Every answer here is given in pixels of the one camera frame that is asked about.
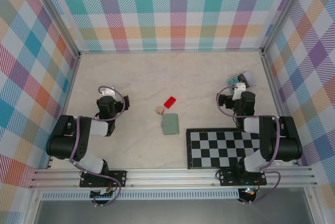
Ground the aluminium frame post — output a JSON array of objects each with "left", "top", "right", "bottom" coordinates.
[
  {"left": 260, "top": 0, "right": 308, "bottom": 53},
  {"left": 30, "top": 0, "right": 81, "bottom": 59}
]

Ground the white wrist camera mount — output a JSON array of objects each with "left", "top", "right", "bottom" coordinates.
[
  {"left": 100, "top": 86, "right": 116, "bottom": 97},
  {"left": 233, "top": 82, "right": 247, "bottom": 99}
]

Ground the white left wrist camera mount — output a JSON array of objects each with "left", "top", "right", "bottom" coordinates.
[{"left": 100, "top": 86, "right": 116, "bottom": 97}]

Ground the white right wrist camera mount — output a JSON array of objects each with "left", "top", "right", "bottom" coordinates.
[{"left": 233, "top": 82, "right": 247, "bottom": 99}]

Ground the small controller board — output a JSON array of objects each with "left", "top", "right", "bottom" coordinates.
[
  {"left": 90, "top": 187, "right": 116, "bottom": 200},
  {"left": 239, "top": 187, "right": 256, "bottom": 199}
]

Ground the teal patterned card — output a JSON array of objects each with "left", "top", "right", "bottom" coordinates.
[{"left": 226, "top": 75, "right": 240, "bottom": 87}]

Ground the aluminium back frame rail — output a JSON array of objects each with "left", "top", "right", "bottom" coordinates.
[{"left": 77, "top": 48, "right": 264, "bottom": 55}]

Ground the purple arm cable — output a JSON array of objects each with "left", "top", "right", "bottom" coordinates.
[
  {"left": 216, "top": 85, "right": 282, "bottom": 205},
  {"left": 69, "top": 85, "right": 126, "bottom": 208}
]

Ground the aluminium side frame rail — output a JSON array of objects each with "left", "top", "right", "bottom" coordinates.
[
  {"left": 261, "top": 51, "right": 302, "bottom": 167},
  {"left": 46, "top": 53, "right": 81, "bottom": 170}
]

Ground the black white checkerboard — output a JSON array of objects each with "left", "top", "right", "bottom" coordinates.
[{"left": 185, "top": 127, "right": 267, "bottom": 169}]

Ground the grey metal shelf panel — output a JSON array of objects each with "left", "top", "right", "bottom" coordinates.
[{"left": 33, "top": 199, "right": 315, "bottom": 224}]

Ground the green card holder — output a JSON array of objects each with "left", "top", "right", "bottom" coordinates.
[{"left": 161, "top": 113, "right": 181, "bottom": 136}]

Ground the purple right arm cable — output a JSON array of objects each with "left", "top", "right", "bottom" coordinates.
[{"left": 216, "top": 85, "right": 282, "bottom": 205}]

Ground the slotted grey cable duct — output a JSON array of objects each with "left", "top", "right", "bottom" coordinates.
[{"left": 41, "top": 191, "right": 241, "bottom": 201}]

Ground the wide aluminium base rail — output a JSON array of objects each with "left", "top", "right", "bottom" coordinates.
[{"left": 28, "top": 166, "right": 318, "bottom": 190}]

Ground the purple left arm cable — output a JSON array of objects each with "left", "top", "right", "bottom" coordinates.
[{"left": 69, "top": 85, "right": 126, "bottom": 208}]

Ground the red block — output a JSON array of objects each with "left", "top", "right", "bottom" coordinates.
[{"left": 163, "top": 96, "right": 177, "bottom": 109}]

